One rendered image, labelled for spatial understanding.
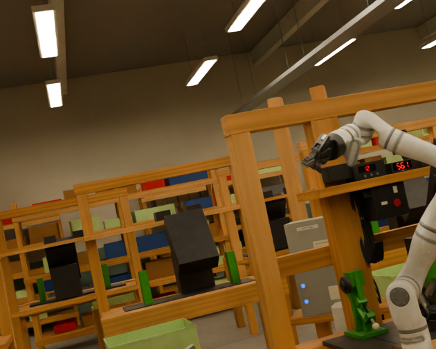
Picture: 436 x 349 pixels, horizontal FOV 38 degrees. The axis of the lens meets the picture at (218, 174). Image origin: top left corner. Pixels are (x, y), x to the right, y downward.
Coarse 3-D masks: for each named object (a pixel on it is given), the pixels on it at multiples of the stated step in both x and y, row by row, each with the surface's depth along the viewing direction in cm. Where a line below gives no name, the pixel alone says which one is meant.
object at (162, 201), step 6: (378, 150) 1355; (384, 150) 1358; (360, 156) 1344; (366, 156) 1347; (384, 156) 1357; (198, 192) 1257; (204, 192) 1260; (168, 198) 1242; (174, 198) 1245; (180, 198) 1247; (186, 198) 1250; (192, 198) 1253; (156, 204) 1236; (162, 204) 1238; (174, 204) 1244; (180, 204) 1246; (180, 210) 1245
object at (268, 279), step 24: (312, 120) 284; (336, 120) 287; (240, 144) 273; (312, 144) 286; (240, 168) 272; (240, 192) 275; (264, 216) 273; (336, 216) 282; (264, 240) 272; (336, 240) 281; (264, 264) 271; (336, 264) 285; (360, 264) 283; (264, 288) 269; (264, 312) 273; (288, 312) 271; (288, 336) 270
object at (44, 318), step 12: (48, 216) 1123; (12, 228) 1102; (60, 228) 1125; (12, 240) 1111; (12, 264) 1108; (12, 276) 1095; (48, 288) 1115; (24, 300) 1095; (36, 300) 1100; (60, 312) 1139; (72, 312) 1116
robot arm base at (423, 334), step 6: (426, 330) 191; (402, 336) 192; (408, 336) 190; (414, 336) 189; (420, 336) 189; (426, 336) 190; (402, 342) 193; (408, 342) 190; (414, 342) 190; (420, 342) 189; (426, 342) 190; (402, 348) 194; (408, 348) 191; (414, 348) 190; (420, 348) 189; (426, 348) 189; (432, 348) 191
